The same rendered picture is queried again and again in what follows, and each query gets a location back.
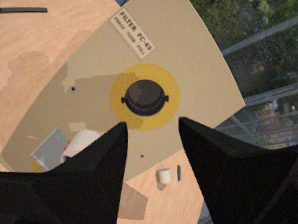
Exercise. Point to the tan service panel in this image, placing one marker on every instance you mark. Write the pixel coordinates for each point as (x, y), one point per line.
(150, 63)

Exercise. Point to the white cylinder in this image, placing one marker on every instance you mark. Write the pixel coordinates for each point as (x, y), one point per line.
(80, 141)

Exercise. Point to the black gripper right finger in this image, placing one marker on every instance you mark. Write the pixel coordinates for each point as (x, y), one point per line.
(240, 182)

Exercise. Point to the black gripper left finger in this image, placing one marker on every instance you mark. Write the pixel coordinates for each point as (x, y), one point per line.
(86, 189)

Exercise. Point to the dark grey flat bar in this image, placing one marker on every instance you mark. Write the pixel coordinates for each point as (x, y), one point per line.
(22, 9)

